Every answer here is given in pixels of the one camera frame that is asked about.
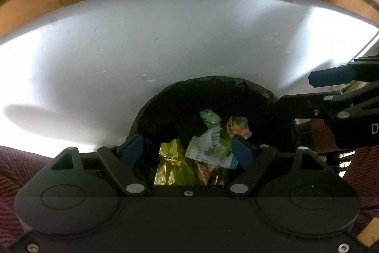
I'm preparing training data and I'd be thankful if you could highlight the green white wrapper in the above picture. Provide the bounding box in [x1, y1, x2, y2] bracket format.
[199, 109, 222, 131]

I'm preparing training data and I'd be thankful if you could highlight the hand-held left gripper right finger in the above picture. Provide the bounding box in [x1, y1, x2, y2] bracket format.
[226, 134, 336, 197]

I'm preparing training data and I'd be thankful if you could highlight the large gold wrapper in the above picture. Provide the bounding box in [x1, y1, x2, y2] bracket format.
[154, 139, 193, 186]

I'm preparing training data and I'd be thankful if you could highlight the pink snack packet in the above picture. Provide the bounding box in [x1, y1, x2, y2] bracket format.
[226, 115, 252, 139]

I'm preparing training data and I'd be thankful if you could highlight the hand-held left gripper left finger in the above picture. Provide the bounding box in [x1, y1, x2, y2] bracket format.
[44, 134, 149, 197]

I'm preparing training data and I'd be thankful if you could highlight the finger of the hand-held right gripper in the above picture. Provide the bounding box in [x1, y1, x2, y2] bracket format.
[308, 56, 379, 88]
[278, 82, 379, 123]

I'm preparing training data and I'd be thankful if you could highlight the person's red patterned clothing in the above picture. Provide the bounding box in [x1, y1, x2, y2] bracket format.
[0, 118, 379, 244]

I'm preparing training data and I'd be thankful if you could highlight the black metal rack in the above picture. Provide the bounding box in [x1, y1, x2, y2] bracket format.
[318, 152, 348, 178]

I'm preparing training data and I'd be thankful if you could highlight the black lined trash bin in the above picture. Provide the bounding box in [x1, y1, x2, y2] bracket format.
[126, 75, 299, 187]

